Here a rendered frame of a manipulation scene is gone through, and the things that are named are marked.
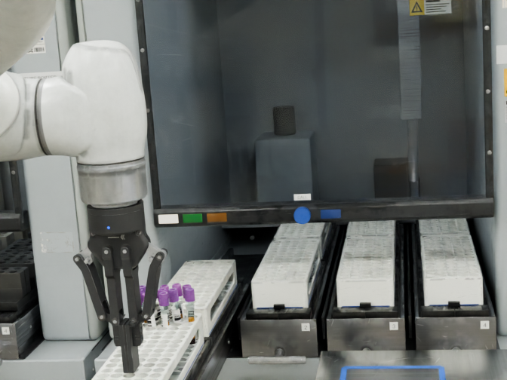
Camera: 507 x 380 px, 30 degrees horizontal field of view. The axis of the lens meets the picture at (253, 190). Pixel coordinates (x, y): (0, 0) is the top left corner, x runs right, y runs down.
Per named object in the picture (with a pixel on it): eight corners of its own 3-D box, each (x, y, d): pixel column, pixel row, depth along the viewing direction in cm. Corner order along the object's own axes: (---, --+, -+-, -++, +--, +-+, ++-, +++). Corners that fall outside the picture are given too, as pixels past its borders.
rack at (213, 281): (188, 290, 188) (185, 260, 186) (238, 289, 186) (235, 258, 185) (150, 344, 159) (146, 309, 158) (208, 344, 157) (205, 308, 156)
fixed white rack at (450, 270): (421, 265, 194) (420, 235, 193) (471, 264, 192) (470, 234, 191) (425, 313, 165) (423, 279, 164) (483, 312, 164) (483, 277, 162)
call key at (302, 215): (294, 222, 168) (293, 206, 168) (311, 222, 168) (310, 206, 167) (293, 225, 167) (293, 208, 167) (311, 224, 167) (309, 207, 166)
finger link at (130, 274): (126, 240, 129) (136, 239, 129) (136, 317, 131) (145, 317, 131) (118, 247, 125) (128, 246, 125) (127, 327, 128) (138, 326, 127)
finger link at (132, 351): (130, 317, 131) (135, 317, 131) (134, 365, 132) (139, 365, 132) (124, 325, 128) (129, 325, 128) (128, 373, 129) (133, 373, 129)
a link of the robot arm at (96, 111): (155, 149, 130) (61, 155, 131) (145, 35, 127) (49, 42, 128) (143, 163, 119) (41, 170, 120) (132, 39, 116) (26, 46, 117)
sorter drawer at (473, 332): (411, 251, 230) (410, 215, 228) (469, 249, 227) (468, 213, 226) (416, 367, 159) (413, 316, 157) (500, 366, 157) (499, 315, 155)
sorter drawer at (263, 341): (286, 254, 234) (284, 219, 233) (342, 253, 232) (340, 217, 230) (237, 368, 164) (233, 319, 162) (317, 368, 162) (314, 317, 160)
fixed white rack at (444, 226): (418, 228, 224) (417, 202, 223) (462, 226, 223) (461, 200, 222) (421, 262, 196) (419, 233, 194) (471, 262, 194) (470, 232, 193)
